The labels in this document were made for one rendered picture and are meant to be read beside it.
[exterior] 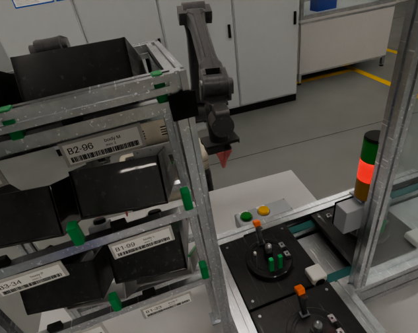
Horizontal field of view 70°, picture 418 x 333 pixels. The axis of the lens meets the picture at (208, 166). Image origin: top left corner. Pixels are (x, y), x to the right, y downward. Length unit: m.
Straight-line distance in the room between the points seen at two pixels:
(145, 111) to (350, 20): 4.77
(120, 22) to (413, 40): 3.18
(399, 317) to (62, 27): 3.46
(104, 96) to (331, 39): 4.69
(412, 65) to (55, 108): 0.51
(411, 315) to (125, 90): 0.98
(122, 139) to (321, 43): 4.59
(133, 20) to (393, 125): 3.15
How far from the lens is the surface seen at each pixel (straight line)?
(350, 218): 0.77
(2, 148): 0.36
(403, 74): 0.60
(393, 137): 0.64
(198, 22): 1.00
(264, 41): 3.89
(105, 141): 0.34
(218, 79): 0.78
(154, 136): 1.37
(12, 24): 3.71
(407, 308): 1.10
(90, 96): 0.32
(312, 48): 4.79
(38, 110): 0.33
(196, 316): 1.03
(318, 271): 0.94
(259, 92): 4.04
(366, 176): 0.71
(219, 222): 1.25
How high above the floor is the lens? 1.75
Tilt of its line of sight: 35 degrees down
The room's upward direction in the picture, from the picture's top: 10 degrees counter-clockwise
